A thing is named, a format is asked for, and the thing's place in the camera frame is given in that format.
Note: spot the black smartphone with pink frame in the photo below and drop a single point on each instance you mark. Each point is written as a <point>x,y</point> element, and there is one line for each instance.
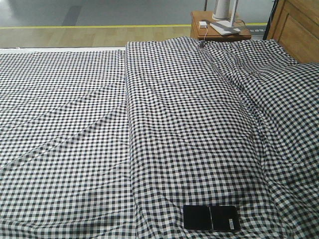
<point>206,218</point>

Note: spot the black white checkered duvet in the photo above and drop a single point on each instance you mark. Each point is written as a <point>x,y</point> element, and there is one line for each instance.
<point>223,124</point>

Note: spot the wooden nightstand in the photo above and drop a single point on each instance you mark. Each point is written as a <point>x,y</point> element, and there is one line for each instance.
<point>209,34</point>

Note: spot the white charger adapter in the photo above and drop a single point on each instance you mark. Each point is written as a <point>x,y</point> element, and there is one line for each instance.
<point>202,24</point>

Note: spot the black white checkered bed sheet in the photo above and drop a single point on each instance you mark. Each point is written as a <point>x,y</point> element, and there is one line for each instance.
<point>64,144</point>

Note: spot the white desk lamp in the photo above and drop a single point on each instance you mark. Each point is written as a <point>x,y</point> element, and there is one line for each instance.
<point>224,21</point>

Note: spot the wooden headboard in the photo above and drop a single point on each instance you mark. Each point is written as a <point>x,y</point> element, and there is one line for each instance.
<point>295,26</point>

